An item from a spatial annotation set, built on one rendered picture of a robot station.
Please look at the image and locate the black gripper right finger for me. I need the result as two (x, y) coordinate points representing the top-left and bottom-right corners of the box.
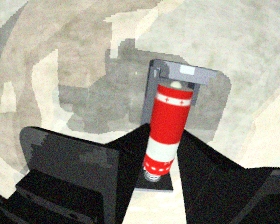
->
(176, 129), (280, 224)

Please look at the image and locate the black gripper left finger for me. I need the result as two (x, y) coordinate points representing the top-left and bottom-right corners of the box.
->
(19, 123), (150, 224)

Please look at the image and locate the red and white striped cylinder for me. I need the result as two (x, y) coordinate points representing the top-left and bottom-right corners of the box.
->
(142, 81), (194, 174)

